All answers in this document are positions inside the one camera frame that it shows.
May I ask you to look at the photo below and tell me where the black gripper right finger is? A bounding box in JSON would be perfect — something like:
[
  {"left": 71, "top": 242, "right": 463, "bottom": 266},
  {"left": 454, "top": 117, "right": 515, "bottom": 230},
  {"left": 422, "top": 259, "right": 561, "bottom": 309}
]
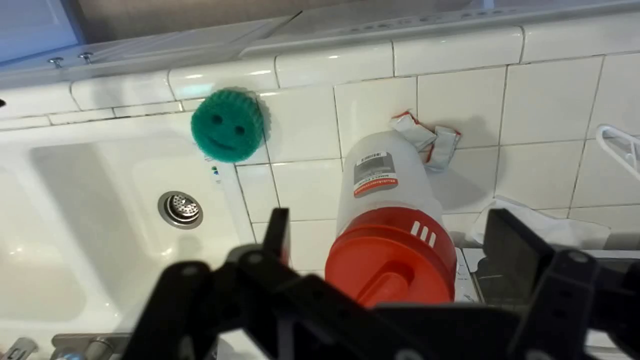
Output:
[{"left": 480, "top": 206, "right": 640, "bottom": 360}]

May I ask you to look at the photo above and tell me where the green smiley scrubber sponge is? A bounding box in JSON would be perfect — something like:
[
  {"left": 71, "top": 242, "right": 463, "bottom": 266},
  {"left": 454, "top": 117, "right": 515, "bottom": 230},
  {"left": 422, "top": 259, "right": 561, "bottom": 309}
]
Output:
[{"left": 189, "top": 88, "right": 267, "bottom": 164}]

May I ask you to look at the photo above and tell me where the red jug lid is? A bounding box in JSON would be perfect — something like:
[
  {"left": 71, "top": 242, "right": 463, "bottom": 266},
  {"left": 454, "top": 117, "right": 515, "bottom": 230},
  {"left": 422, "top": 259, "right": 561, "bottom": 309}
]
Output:
[{"left": 323, "top": 206, "right": 459, "bottom": 310}]

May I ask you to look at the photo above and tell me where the metal faucet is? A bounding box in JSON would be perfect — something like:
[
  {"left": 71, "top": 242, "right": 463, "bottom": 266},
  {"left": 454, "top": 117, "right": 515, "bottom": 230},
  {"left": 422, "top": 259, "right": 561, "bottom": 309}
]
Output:
[{"left": 0, "top": 333, "right": 132, "bottom": 360}]

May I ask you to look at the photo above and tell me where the white sink basin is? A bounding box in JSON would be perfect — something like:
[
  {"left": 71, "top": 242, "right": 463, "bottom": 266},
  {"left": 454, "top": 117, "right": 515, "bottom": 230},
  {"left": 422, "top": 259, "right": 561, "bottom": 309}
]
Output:
[{"left": 0, "top": 108, "right": 258, "bottom": 337}]

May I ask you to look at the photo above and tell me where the red white sauce packet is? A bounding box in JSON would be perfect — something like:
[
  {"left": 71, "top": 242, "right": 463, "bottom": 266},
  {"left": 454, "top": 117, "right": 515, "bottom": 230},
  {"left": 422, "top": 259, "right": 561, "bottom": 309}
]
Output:
[
  {"left": 422, "top": 125, "right": 463, "bottom": 168},
  {"left": 387, "top": 110, "right": 438, "bottom": 152}
]

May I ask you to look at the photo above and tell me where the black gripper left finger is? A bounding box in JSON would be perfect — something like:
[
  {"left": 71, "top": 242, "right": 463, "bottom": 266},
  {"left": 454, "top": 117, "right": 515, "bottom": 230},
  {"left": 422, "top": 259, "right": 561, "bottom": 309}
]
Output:
[{"left": 120, "top": 206, "right": 316, "bottom": 360}]

